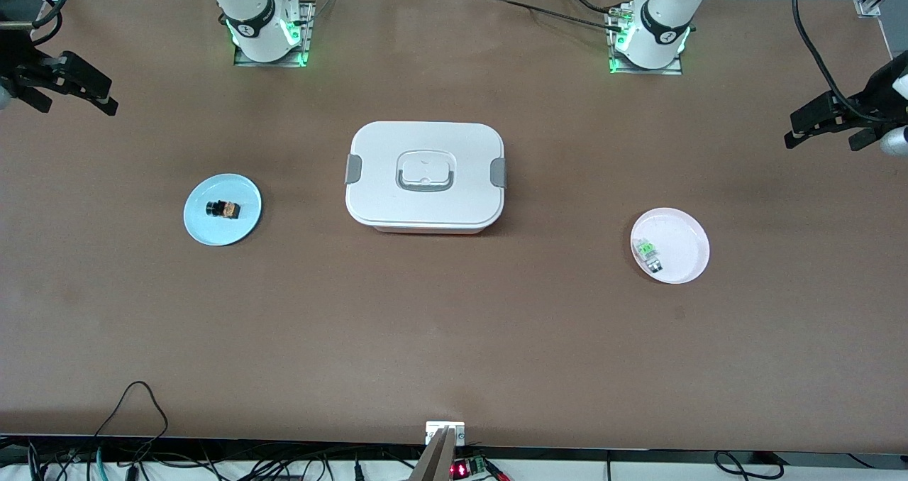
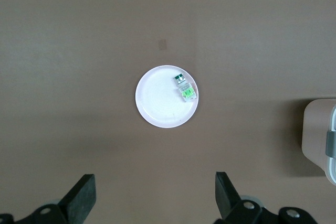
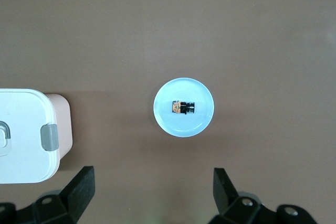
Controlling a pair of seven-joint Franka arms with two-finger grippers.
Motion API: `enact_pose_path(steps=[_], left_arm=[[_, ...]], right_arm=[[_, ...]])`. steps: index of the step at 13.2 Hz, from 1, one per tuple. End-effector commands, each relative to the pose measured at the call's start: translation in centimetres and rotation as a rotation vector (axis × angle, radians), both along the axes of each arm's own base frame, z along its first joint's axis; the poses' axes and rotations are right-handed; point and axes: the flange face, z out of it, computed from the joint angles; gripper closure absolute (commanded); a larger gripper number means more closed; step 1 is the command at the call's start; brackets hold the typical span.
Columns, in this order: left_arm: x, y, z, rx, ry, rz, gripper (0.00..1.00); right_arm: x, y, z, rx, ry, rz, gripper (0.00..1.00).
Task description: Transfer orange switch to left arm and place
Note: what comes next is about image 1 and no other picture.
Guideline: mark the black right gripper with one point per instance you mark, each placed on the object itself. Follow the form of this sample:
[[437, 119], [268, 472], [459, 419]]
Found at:
[[21, 69]]

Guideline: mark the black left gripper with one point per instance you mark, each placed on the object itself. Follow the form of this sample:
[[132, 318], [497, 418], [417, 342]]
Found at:
[[871, 102]]

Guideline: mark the orange and black switch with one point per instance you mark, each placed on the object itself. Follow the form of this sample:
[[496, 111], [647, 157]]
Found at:
[[224, 209]]

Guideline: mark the white lidded lunch box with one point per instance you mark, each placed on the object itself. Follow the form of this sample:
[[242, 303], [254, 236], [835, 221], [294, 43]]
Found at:
[[425, 176]]

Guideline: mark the pink plate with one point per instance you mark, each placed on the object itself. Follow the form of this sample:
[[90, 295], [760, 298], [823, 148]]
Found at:
[[681, 247]]

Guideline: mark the light blue plate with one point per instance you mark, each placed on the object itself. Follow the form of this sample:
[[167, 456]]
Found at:
[[213, 229]]

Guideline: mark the circuit board with red display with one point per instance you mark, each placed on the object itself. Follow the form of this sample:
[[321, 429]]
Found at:
[[469, 467]]

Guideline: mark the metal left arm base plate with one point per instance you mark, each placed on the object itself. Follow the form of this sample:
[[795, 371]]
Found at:
[[674, 71]]

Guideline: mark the green and clear switch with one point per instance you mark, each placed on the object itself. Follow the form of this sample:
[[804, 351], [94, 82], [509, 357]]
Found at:
[[648, 255]]

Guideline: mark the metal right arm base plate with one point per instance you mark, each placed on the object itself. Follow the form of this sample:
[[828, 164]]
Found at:
[[306, 34]]

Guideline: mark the small metal bracket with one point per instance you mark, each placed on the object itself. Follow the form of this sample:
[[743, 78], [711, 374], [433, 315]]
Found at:
[[434, 429]]

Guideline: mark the aluminium camera post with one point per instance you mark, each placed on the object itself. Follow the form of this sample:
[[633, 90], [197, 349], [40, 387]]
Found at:
[[434, 460]]

